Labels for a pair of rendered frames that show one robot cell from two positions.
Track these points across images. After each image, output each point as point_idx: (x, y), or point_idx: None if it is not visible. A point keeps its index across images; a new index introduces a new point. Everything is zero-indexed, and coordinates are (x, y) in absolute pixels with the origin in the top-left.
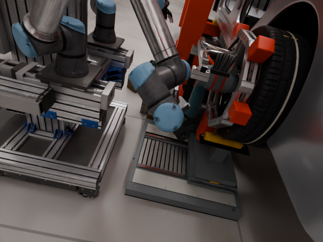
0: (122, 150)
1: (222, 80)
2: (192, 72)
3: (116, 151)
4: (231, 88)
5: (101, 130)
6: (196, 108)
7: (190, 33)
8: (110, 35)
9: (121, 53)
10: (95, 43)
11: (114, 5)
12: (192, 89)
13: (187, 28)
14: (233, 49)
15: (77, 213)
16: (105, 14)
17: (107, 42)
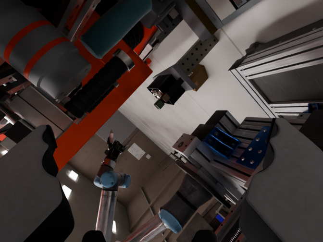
0: (307, 1)
1: (15, 46)
2: (61, 132)
3: (318, 8)
4: (0, 11)
5: (312, 68)
6: (123, 2)
7: (89, 118)
8: (189, 189)
9: (190, 161)
10: (216, 197)
11: (161, 218)
12: (112, 47)
13: (89, 126)
14: (11, 76)
15: None
16: (178, 218)
17: (198, 185)
